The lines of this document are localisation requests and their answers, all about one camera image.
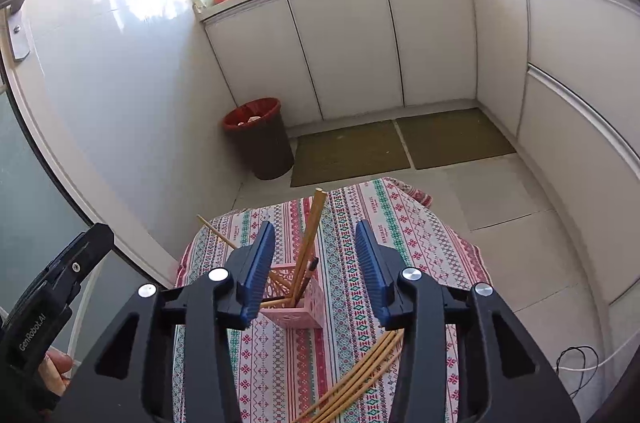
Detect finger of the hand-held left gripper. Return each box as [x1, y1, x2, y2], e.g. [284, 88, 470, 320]
[29, 223, 116, 310]

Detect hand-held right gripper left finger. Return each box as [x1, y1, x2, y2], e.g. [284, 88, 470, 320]
[52, 220, 277, 423]

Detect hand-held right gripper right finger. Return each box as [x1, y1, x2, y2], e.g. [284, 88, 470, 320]
[354, 219, 581, 423]

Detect dark slim paintbrush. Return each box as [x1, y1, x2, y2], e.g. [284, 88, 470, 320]
[299, 257, 320, 304]

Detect pink perforated utensil holder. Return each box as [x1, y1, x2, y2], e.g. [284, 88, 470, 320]
[260, 269, 326, 330]

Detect bundle of wooden chopsticks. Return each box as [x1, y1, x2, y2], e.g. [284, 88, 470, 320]
[196, 187, 405, 423]

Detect person's left hand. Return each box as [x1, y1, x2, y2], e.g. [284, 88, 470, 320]
[40, 349, 76, 399]

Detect frosted glass sliding door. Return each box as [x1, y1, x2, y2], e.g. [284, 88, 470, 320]
[0, 90, 108, 354]

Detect patterned striped tablecloth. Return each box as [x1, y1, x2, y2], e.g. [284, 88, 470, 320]
[172, 177, 493, 423]

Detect olive floor mat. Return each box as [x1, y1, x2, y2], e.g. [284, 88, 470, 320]
[395, 107, 516, 170]
[290, 119, 411, 188]

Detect brown trash bin red liner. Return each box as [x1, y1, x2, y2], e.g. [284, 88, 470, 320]
[222, 97, 296, 181]

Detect white kitchen cabinets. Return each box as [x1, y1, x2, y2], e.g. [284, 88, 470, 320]
[202, 0, 640, 304]

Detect metal door handle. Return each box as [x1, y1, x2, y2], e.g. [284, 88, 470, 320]
[0, 0, 32, 63]

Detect black cable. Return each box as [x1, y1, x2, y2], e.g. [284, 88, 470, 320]
[556, 345, 601, 395]

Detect white cable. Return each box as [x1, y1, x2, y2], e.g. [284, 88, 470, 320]
[559, 338, 640, 372]

